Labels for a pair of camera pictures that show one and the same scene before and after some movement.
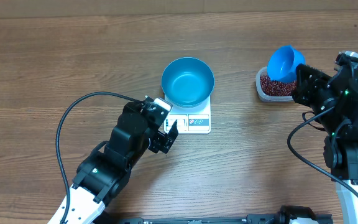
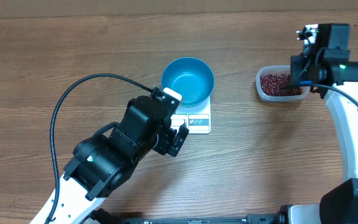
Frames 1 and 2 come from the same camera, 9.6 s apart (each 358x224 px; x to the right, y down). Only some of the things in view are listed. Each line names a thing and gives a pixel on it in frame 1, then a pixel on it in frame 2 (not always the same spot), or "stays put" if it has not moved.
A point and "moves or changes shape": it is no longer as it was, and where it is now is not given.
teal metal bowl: [188, 82] stays put
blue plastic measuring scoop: [283, 64] moves or changes shape
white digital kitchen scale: [195, 120] stays put
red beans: [271, 88] stays put
